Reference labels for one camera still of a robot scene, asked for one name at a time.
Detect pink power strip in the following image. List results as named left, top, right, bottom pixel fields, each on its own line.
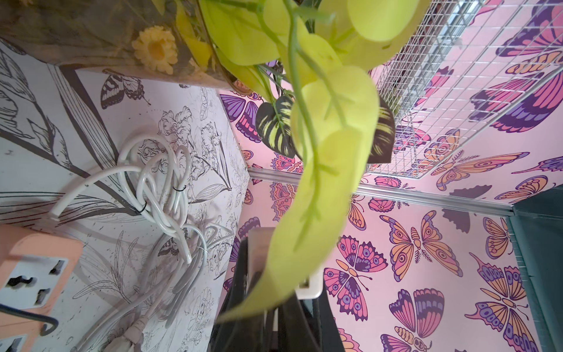
left=1, top=224, right=83, bottom=351

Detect potted green artificial plant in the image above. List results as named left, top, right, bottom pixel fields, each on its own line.
left=1, top=1, right=430, bottom=321

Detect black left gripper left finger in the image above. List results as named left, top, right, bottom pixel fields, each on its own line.
left=207, top=237, right=274, bottom=352

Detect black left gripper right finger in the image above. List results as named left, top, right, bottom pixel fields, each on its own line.
left=277, top=289, right=345, bottom=352

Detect pink USB charger adapter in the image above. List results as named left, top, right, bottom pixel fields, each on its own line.
left=247, top=227, right=324, bottom=300

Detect white coiled power cord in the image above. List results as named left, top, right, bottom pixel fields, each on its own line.
left=43, top=131, right=234, bottom=352

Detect white wire wall basket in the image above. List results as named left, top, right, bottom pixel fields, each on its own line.
left=368, top=1, right=562, bottom=179

